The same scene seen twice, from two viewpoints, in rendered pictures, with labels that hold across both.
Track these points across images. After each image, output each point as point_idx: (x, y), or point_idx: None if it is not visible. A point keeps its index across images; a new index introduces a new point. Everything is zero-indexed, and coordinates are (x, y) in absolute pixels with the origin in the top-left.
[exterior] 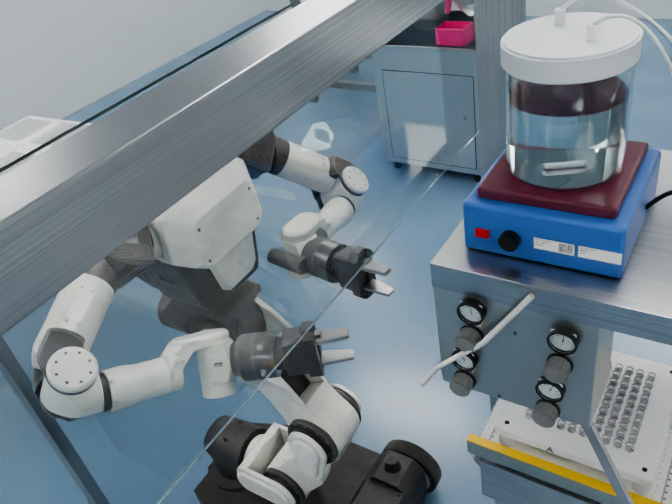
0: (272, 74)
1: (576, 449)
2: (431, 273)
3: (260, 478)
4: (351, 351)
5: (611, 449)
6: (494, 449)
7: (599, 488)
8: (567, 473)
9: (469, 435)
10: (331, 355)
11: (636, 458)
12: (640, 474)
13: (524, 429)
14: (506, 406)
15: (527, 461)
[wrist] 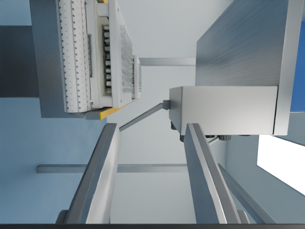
0: None
1: (127, 101)
2: (278, 135)
3: None
4: (117, 131)
5: (129, 94)
6: (107, 116)
7: (120, 108)
8: (117, 108)
9: (100, 115)
10: (106, 192)
11: (130, 94)
12: (131, 100)
13: (123, 101)
14: (119, 88)
15: (112, 112)
